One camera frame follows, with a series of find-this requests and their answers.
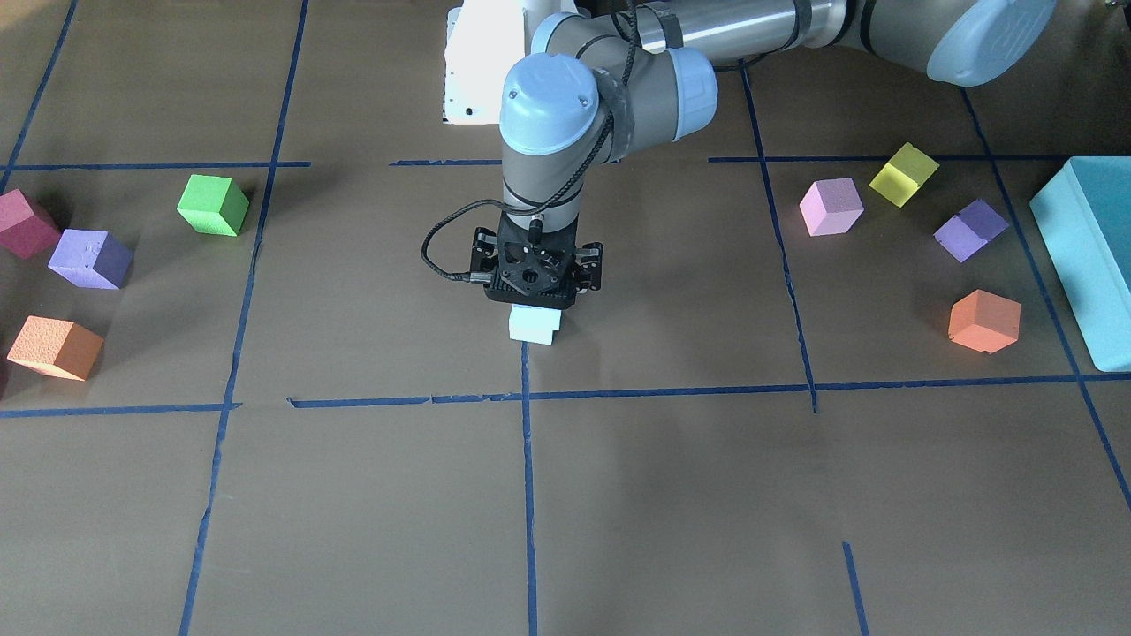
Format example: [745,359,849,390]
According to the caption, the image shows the light blue foam block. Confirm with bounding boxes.
[509,329,556,346]

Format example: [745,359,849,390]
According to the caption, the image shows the yellow foam block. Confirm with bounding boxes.
[869,141,940,208]

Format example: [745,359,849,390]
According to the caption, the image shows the purple foam block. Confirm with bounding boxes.
[48,229,133,290]
[933,199,1010,264]

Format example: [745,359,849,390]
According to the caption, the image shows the dark red foam block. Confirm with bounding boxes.
[1,189,62,259]

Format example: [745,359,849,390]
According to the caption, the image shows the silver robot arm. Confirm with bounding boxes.
[447,1,1055,310]

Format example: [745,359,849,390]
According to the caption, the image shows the orange foam block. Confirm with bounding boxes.
[946,290,1022,353]
[7,315,104,383]

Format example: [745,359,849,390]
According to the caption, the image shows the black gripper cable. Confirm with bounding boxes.
[421,200,530,284]

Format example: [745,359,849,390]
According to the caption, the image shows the teal plastic bin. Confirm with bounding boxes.
[1030,155,1130,372]

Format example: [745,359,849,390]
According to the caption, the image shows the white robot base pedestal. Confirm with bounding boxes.
[444,1,562,124]

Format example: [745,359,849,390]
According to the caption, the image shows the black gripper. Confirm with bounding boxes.
[469,214,579,309]

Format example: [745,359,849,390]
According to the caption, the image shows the pink foam block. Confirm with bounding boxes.
[798,178,864,237]

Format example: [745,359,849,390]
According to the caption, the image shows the green foam block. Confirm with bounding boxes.
[175,174,249,237]

